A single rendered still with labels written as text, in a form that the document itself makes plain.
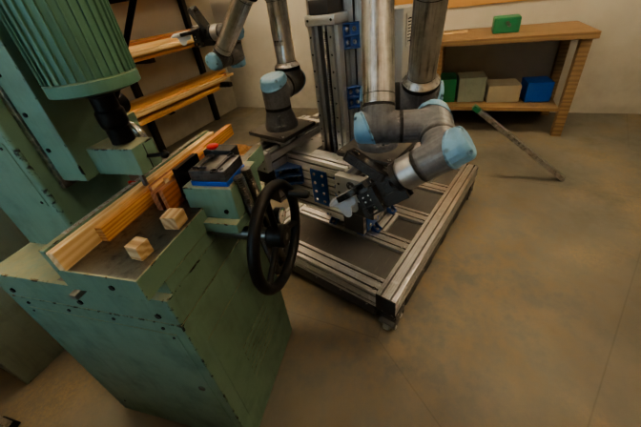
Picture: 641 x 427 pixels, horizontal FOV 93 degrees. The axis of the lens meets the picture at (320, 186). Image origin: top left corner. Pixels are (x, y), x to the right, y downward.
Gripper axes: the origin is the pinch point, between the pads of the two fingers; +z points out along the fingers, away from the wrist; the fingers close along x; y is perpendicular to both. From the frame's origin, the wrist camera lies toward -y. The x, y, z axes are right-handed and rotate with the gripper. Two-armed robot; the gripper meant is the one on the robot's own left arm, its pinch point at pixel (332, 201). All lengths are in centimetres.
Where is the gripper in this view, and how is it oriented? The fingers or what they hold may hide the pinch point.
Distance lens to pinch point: 79.4
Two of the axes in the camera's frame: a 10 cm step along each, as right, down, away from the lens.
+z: -6.9, 4.1, 5.9
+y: 5.0, 8.7, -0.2
